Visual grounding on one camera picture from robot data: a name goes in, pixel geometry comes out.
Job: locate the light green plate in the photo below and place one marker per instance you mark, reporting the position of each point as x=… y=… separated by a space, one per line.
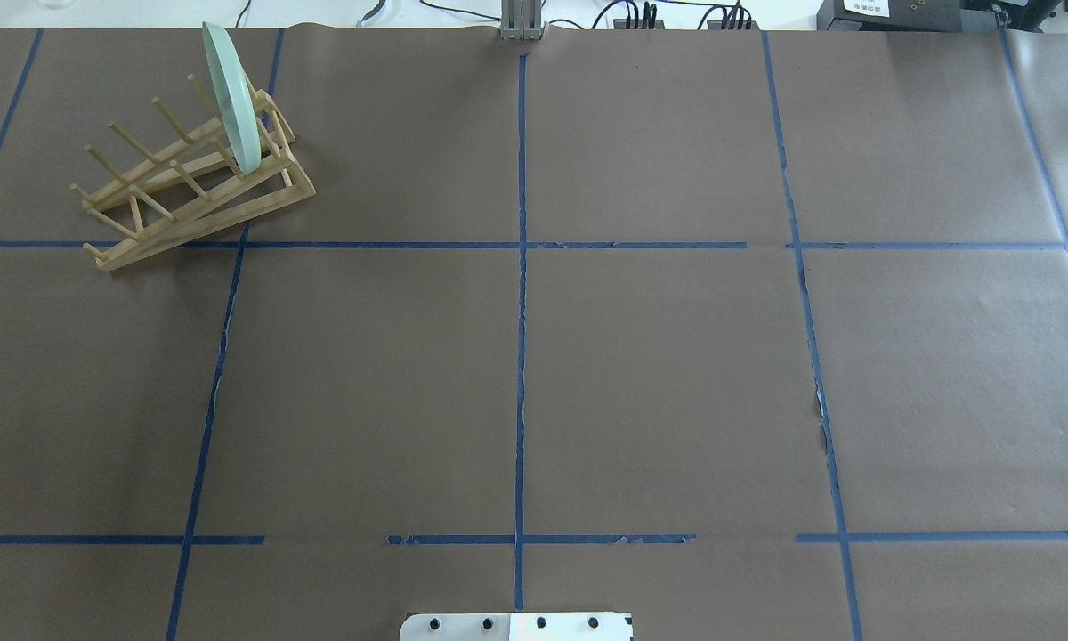
x=234 y=97

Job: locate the wooden dish rack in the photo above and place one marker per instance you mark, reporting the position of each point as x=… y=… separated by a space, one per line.
x=194 y=187

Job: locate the brown paper table cover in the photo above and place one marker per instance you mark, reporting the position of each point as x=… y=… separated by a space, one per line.
x=750 y=335

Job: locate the orange black power strip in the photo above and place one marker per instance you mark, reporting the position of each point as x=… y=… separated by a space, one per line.
x=643 y=16

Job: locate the black box with label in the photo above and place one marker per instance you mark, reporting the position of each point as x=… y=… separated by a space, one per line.
x=904 y=16

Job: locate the aluminium frame post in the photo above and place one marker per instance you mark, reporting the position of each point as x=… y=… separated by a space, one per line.
x=521 y=20

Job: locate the white pedestal column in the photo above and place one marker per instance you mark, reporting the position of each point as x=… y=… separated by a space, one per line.
x=518 y=626

